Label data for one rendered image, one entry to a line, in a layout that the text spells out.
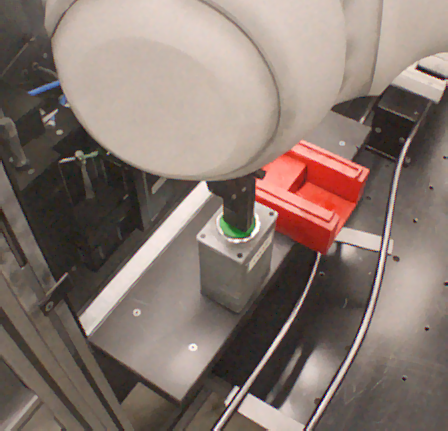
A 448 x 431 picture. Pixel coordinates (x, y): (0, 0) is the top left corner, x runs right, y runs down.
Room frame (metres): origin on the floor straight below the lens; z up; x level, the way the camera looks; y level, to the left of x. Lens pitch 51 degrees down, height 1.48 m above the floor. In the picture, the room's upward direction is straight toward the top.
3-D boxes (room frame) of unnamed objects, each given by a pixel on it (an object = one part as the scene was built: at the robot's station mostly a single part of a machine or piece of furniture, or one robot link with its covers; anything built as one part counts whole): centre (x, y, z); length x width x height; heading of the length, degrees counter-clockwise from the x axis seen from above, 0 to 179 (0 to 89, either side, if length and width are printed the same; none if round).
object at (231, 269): (0.36, -0.01, 0.97); 0.08 x 0.08 x 0.12; 57
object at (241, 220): (0.35, -0.01, 1.07); 0.03 x 0.01 x 0.07; 57
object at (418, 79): (0.98, -0.47, 0.84); 0.36 x 0.14 x 0.10; 147
